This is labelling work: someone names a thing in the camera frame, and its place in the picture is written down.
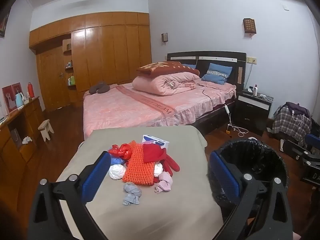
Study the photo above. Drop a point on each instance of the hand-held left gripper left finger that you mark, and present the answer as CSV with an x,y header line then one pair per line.
x,y
96,177

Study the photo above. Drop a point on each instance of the red thermos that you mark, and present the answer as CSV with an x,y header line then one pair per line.
x,y
31,91

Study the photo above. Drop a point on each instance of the white plastic board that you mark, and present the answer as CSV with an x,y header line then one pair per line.
x,y
252,138

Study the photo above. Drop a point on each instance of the blue striped cloth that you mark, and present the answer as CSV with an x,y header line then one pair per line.
x,y
80,147

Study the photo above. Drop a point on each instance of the red brown blanket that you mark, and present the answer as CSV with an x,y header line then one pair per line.
x,y
162,67

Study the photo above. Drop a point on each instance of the large wooden wall lamp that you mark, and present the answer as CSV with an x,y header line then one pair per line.
x,y
249,26

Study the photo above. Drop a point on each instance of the white plastic bag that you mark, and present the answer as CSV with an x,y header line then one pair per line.
x,y
117,172

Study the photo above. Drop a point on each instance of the wall socket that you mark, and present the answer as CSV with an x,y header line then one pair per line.
x,y
251,60

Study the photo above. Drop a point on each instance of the black trash bin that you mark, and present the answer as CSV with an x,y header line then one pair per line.
x,y
252,160

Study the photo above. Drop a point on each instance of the plain blue pillow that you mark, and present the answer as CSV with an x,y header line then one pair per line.
x,y
190,66

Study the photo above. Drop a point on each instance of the white blanket controller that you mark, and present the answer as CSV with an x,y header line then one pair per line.
x,y
227,110

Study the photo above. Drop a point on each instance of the white box with blue print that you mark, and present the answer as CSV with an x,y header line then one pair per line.
x,y
161,143

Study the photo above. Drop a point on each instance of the pink bedsheet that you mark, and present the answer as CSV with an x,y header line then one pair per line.
x,y
125,107

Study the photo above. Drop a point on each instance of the grey paper bag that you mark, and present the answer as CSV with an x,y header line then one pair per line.
x,y
15,137

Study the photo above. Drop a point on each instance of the plaid cloth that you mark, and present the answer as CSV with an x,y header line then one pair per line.
x,y
287,125

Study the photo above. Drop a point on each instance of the grey blue sock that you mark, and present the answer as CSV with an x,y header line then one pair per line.
x,y
131,193

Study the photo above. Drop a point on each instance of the white power strip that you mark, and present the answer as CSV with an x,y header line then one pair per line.
x,y
265,96

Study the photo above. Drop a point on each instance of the purple cloth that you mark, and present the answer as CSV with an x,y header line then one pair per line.
x,y
297,107

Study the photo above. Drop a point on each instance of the light blue kettle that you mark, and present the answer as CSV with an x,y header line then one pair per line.
x,y
19,100

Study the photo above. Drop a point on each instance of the wooden wardrobe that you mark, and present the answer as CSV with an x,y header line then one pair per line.
x,y
112,55

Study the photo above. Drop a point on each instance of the white bottle with dark cap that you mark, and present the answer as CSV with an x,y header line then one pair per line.
x,y
255,90

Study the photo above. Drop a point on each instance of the dark nightstand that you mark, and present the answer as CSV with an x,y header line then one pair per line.
x,y
250,115

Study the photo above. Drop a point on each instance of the framed wall picture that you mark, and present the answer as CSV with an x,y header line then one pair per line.
x,y
3,26

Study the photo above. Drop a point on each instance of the small wooden wall lamp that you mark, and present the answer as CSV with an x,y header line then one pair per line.
x,y
164,37

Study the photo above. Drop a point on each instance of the dark wooden bed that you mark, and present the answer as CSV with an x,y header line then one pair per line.
x,y
220,55

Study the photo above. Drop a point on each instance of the folded pink quilt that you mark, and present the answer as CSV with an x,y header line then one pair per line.
x,y
155,83

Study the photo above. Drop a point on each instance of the wooden dresser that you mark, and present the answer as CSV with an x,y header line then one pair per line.
x,y
12,155

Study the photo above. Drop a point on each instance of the small white stool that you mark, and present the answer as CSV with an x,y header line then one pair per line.
x,y
45,127

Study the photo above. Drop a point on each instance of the white wall switch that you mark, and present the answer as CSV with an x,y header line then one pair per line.
x,y
285,7

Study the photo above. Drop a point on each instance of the blue pillow with patterned band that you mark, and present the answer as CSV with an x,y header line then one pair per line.
x,y
217,68

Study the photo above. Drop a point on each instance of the beige table cover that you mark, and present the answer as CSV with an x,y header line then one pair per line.
x,y
175,205

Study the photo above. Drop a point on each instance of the red cloth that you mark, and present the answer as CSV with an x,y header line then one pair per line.
x,y
153,153

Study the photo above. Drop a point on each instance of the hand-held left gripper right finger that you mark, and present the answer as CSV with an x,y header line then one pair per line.
x,y
223,177

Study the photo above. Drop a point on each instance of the orange knitted cloth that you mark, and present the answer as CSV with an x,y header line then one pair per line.
x,y
137,165

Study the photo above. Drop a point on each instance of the large red photo frame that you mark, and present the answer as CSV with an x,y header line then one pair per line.
x,y
8,100

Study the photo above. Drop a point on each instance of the blue plastic bag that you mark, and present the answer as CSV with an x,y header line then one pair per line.
x,y
116,160

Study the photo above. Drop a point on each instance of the small red photo frame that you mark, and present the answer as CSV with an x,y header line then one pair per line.
x,y
17,87

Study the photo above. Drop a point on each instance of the white crumpled cloth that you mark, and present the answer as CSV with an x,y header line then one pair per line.
x,y
27,140

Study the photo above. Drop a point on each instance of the brown neck pillow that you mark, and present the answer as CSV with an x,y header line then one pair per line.
x,y
100,88

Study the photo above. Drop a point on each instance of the pink sock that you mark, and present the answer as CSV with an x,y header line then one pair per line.
x,y
165,182

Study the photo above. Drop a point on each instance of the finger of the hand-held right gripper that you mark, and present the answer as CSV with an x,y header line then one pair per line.
x,y
297,150
313,139

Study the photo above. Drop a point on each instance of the white floor scale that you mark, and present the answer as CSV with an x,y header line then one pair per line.
x,y
281,146

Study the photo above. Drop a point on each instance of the red plastic bag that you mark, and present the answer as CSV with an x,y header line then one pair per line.
x,y
122,151

